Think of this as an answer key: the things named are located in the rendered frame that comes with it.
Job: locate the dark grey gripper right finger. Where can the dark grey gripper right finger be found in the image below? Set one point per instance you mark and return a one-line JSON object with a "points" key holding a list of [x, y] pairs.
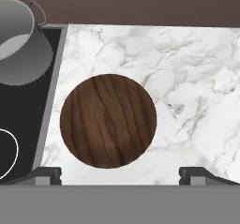
{"points": [[194, 175]]}

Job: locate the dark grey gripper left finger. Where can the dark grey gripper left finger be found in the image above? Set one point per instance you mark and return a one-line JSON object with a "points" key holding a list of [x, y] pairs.
{"points": [[47, 175]]}

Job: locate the round brown wooden board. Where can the round brown wooden board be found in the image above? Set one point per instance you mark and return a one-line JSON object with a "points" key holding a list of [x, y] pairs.
{"points": [[108, 121]]}

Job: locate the black hob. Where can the black hob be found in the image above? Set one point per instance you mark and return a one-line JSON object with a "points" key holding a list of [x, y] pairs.
{"points": [[31, 109]]}

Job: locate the grey metal pot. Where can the grey metal pot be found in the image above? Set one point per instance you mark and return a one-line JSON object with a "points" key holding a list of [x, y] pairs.
{"points": [[23, 46]]}

